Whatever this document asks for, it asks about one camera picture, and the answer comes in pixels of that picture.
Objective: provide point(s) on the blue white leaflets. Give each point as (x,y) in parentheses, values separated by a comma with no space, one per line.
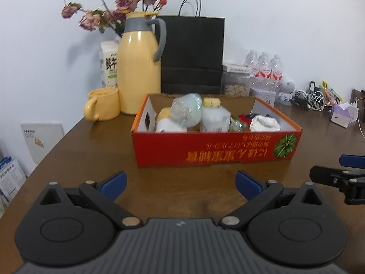
(11,179)

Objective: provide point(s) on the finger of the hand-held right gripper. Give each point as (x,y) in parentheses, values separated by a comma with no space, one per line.
(353,160)
(353,185)

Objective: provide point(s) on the white milk carton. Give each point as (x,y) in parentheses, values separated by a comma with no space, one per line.
(109,62)

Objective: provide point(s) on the purple tissue pack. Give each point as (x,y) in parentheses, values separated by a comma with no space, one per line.
(343,115)

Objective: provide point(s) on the clear plastic bag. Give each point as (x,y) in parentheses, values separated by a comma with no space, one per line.
(185,108)

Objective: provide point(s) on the white cloth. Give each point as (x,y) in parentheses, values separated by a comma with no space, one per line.
(265,124)

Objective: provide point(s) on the brown leather item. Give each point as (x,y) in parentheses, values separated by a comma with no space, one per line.
(359,98)

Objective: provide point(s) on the yellow thermos jug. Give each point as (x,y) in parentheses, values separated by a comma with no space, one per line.
(139,71)

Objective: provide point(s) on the dried pink roses bouquet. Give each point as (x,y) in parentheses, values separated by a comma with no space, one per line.
(125,0)

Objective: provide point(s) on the clear seed jar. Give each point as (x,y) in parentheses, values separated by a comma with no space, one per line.
(236,88)

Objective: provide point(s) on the white printed tin box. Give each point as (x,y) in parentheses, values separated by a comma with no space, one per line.
(263,95)

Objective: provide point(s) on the black paper bag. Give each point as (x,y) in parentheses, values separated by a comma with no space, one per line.
(194,54)

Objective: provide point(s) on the white flat box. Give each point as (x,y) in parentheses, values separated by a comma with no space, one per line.
(236,68)

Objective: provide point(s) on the yellow sponge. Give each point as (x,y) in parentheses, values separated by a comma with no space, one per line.
(164,114)

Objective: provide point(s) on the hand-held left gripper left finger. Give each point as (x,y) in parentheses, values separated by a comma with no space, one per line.
(114,184)

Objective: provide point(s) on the red green foil wrapper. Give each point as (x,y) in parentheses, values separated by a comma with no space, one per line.
(238,122)

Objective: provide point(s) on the black charger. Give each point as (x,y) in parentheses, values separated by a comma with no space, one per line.
(312,86)

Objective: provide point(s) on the red cardboard box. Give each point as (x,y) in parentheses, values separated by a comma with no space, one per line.
(214,154)

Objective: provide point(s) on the white booklet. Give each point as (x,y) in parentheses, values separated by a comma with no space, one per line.
(42,139)

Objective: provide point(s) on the yellow mug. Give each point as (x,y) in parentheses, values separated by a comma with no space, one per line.
(105,105)

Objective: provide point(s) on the pale yellow block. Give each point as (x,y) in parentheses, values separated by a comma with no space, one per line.
(211,102)

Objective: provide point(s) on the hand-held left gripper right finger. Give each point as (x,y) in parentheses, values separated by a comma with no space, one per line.
(248,184)

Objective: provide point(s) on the white robot toy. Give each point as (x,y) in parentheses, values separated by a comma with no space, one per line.
(288,84)

